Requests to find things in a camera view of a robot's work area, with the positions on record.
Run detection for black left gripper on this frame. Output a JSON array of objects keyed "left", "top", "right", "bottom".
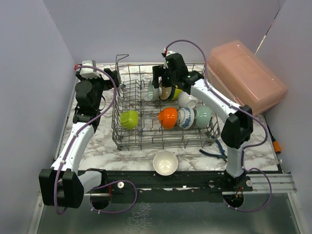
[{"left": 76, "top": 68, "right": 118, "bottom": 109}]

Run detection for brown beige bowl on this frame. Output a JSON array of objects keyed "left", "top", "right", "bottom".
[{"left": 159, "top": 87, "right": 172, "bottom": 101}]

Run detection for teal ringed dark rim bowl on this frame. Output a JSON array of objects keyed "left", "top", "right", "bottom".
[{"left": 148, "top": 82, "right": 162, "bottom": 101}]

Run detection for orange bowl white inside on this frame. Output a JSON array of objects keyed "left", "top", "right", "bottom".
[{"left": 158, "top": 107, "right": 178, "bottom": 130}]

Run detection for lime green square bowl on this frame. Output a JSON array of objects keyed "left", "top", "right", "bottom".
[{"left": 120, "top": 110, "right": 138, "bottom": 130}]

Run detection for grey wire dish rack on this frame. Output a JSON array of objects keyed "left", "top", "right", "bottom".
[{"left": 112, "top": 54, "right": 221, "bottom": 150}]

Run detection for white blue floral bowl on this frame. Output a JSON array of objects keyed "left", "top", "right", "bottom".
[{"left": 176, "top": 107, "right": 195, "bottom": 130}]

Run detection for mint green ceramic bowl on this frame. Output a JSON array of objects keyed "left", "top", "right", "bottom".
[{"left": 195, "top": 106, "right": 212, "bottom": 129}]

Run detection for cream white plain bowl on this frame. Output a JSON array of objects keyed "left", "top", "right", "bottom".
[{"left": 153, "top": 151, "right": 178, "bottom": 176}]

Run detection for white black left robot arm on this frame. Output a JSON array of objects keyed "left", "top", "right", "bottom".
[{"left": 39, "top": 64, "right": 119, "bottom": 215}]

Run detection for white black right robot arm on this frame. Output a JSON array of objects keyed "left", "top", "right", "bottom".
[{"left": 153, "top": 52, "right": 254, "bottom": 191}]

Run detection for yellow green round bowl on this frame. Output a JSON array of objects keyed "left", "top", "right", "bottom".
[{"left": 171, "top": 87, "right": 182, "bottom": 101}]

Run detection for pale blue white bowl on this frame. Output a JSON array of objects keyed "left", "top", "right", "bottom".
[{"left": 177, "top": 91, "right": 198, "bottom": 108}]

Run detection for pink translucent plastic storage box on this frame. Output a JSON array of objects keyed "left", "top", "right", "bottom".
[{"left": 207, "top": 40, "right": 288, "bottom": 116}]

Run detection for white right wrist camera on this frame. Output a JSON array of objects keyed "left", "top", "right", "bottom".
[{"left": 161, "top": 48, "right": 176, "bottom": 58}]

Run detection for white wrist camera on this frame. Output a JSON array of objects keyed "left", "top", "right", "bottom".
[
  {"left": 77, "top": 60, "right": 101, "bottom": 79},
  {"left": 161, "top": 48, "right": 176, "bottom": 58}
]

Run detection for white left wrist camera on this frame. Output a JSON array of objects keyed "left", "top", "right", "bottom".
[{"left": 77, "top": 60, "right": 101, "bottom": 79}]

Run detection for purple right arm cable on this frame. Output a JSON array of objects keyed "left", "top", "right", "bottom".
[{"left": 162, "top": 39, "right": 273, "bottom": 213}]

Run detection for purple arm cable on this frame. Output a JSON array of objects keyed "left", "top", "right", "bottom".
[
  {"left": 162, "top": 39, "right": 273, "bottom": 213},
  {"left": 53, "top": 66, "right": 138, "bottom": 215}
]

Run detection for blue handled pliers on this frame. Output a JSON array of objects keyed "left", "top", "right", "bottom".
[{"left": 199, "top": 139, "right": 227, "bottom": 162}]

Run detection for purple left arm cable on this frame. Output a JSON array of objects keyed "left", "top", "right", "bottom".
[{"left": 53, "top": 66, "right": 138, "bottom": 215}]

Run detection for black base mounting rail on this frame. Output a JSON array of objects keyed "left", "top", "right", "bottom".
[{"left": 48, "top": 169, "right": 254, "bottom": 204}]

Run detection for orange black tool handle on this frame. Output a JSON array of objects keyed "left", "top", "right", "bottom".
[{"left": 272, "top": 139, "right": 281, "bottom": 154}]

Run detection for aluminium extrusion frame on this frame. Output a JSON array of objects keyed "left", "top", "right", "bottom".
[{"left": 248, "top": 174, "right": 297, "bottom": 194}]

